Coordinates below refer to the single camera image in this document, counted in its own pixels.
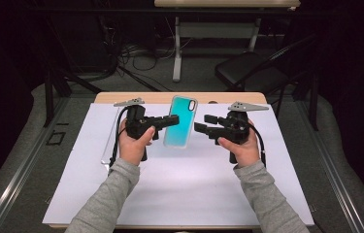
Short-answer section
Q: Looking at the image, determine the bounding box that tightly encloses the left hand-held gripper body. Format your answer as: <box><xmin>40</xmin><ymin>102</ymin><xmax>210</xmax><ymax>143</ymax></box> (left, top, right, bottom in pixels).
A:
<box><xmin>114</xmin><ymin>97</ymin><xmax>162</xmax><ymax>162</ymax></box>

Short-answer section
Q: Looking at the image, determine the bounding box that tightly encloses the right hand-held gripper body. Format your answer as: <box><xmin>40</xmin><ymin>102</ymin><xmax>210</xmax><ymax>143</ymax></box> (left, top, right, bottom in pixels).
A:
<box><xmin>215</xmin><ymin>101</ymin><xmax>270</xmax><ymax>165</ymax></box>

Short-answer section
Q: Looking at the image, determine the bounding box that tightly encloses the teal phone case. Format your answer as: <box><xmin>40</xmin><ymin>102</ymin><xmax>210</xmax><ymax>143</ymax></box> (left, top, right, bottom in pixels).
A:
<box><xmin>163</xmin><ymin>94</ymin><xmax>199</xmax><ymax>150</ymax></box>

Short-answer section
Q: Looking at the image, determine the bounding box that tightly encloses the clear plastic bin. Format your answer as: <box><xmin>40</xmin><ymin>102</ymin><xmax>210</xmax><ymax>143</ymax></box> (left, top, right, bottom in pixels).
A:
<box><xmin>100</xmin><ymin>105</ymin><xmax>129</xmax><ymax>171</ymax></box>

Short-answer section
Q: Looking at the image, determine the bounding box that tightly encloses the person's left hand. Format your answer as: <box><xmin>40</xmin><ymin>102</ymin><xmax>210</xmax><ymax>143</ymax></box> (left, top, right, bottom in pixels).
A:
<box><xmin>117</xmin><ymin>117</ymin><xmax>156</xmax><ymax>167</ymax></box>

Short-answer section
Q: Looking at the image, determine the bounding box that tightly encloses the person's right hand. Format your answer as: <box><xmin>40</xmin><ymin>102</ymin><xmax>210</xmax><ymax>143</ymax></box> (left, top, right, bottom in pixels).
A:
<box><xmin>217</xmin><ymin>118</ymin><xmax>262</xmax><ymax>169</ymax></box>

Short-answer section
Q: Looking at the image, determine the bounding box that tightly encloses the white table sheet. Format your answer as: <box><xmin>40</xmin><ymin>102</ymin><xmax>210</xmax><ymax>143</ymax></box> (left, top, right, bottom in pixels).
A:
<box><xmin>42</xmin><ymin>102</ymin><xmax>315</xmax><ymax>227</ymax></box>

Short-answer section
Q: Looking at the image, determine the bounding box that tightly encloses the black folding chair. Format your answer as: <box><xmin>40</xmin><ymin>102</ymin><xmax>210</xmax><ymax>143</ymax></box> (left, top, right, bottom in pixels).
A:
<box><xmin>214</xmin><ymin>32</ymin><xmax>320</xmax><ymax>110</ymax></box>

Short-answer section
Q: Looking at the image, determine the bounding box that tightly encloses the white-framed desk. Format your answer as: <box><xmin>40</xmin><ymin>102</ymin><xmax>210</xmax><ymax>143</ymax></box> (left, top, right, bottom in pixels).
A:
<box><xmin>153</xmin><ymin>0</ymin><xmax>301</xmax><ymax>83</ymax></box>

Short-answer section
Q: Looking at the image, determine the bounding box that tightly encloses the black metal stand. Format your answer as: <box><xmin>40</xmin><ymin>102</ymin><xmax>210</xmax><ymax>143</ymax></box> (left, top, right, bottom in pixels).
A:
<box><xmin>292</xmin><ymin>69</ymin><xmax>320</xmax><ymax>132</ymax></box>
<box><xmin>42</xmin><ymin>18</ymin><xmax>105</xmax><ymax>128</ymax></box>

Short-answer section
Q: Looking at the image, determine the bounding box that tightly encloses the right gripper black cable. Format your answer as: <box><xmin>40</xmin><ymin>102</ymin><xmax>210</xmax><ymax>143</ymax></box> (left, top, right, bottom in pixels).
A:
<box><xmin>239</xmin><ymin>117</ymin><xmax>268</xmax><ymax>169</ymax></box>

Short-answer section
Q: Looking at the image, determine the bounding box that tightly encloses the bundle of floor cables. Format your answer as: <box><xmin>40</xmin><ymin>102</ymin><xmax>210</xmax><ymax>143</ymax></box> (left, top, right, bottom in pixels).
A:
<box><xmin>98</xmin><ymin>14</ymin><xmax>197</xmax><ymax>81</ymax></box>

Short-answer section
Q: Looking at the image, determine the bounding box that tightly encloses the metal floor rail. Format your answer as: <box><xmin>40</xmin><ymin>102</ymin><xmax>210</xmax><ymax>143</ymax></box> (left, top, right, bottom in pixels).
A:
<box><xmin>299</xmin><ymin>96</ymin><xmax>364</xmax><ymax>233</ymax></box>
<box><xmin>0</xmin><ymin>96</ymin><xmax>71</xmax><ymax>233</ymax></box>

